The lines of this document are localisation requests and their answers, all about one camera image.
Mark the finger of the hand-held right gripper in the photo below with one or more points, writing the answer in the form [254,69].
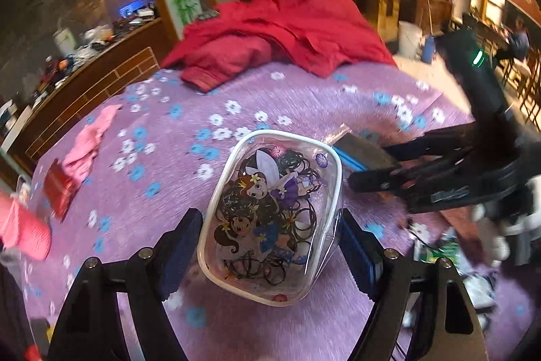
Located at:
[427,143]
[393,179]

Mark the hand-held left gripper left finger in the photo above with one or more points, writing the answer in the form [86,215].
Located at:
[184,255]

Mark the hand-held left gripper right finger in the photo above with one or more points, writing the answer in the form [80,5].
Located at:
[359,255]

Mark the dark block blue edge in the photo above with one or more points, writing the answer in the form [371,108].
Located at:
[363,151]

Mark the clear cartoon-print pouch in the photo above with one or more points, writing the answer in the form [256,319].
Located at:
[266,217]

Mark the person's right hand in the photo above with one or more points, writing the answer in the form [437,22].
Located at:
[490,234]

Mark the green packet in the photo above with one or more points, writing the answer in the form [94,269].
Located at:
[437,251]

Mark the blue bottle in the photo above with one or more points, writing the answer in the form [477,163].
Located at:
[428,49]

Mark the white bucket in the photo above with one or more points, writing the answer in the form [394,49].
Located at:
[409,40]

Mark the purple floral blanket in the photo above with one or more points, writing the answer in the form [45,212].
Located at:
[169,141]

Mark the pink cloth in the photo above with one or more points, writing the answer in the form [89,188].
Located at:
[88,145]

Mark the pink knitted basket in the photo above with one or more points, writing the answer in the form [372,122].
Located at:
[21,225]

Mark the red quilted jacket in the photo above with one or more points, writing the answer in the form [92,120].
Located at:
[274,35]

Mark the wooden counter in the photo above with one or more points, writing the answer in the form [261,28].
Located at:
[97,73]

